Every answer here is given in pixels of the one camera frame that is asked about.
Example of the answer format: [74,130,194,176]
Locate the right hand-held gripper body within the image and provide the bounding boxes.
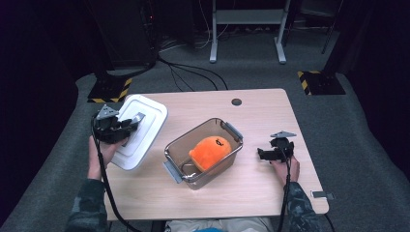
[270,130,298,162]

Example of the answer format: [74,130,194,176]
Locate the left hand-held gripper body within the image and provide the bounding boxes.
[91,104,127,145]

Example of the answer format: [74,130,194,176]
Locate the white lid with grey handle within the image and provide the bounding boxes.
[110,94,169,171]

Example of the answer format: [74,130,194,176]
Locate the clear brown storage box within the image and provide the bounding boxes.
[162,117,245,191]

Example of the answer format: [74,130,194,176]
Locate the orange plush toy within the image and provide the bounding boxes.
[188,135,233,173]

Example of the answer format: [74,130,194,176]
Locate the person's right hand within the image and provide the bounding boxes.
[270,155,301,189]

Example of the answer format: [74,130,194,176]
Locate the person's left hand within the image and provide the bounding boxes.
[87,134,128,181]

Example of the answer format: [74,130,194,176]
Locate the black stand base striped tape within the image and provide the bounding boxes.
[297,70,346,97]
[86,76,133,104]

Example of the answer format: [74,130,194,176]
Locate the person's light trousers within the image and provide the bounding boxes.
[165,217,276,232]

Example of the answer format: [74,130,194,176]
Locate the dark computer cabinet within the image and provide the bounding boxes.
[86,0,160,71]

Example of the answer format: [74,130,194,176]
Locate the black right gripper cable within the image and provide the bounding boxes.
[277,146,294,232]

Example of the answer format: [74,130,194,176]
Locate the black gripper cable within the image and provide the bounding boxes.
[277,146,294,232]
[90,116,143,232]

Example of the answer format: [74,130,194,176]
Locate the thick black floor hose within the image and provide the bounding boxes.
[105,47,161,80]

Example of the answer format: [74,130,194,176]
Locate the grey metal table bracket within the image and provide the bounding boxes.
[309,189,336,201]

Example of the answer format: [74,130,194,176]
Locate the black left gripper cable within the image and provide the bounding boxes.
[90,116,143,232]

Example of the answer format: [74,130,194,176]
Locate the black floor cable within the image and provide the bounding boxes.
[158,57,229,91]
[166,63,195,93]

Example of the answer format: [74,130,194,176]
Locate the black cable under table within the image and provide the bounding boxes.
[323,213,337,232]

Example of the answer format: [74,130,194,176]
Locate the white background cables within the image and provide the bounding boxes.
[159,0,240,52]

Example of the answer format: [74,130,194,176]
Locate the white metal desk frame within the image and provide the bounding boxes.
[209,0,292,65]

